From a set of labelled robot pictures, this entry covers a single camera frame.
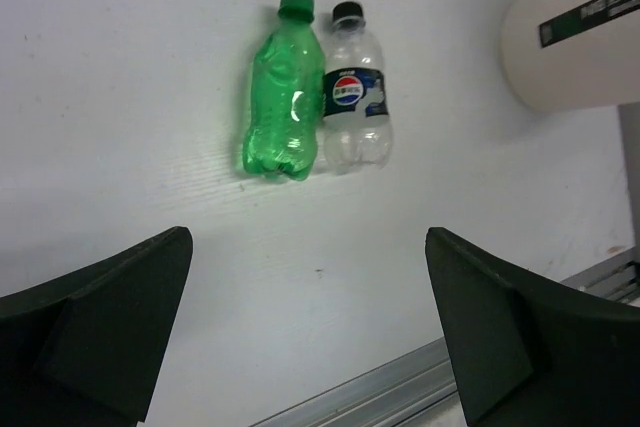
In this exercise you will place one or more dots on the blue label clear bottle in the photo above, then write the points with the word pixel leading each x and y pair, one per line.
pixel 357 124

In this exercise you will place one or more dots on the right aluminium rail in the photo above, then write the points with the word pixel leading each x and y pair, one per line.
pixel 617 278

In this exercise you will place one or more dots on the white bin with black rim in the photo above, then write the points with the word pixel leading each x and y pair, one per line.
pixel 561 55

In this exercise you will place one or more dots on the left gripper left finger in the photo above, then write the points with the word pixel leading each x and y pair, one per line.
pixel 86 348

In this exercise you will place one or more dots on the aluminium rail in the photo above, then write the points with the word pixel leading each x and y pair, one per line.
pixel 389 395
pixel 617 278

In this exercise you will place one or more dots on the front aluminium rail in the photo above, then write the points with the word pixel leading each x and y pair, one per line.
pixel 389 395

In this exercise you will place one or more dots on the green plastic bottle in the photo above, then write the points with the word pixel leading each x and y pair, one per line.
pixel 286 99

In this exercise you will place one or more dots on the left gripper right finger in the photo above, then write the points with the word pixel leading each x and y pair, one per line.
pixel 529 351

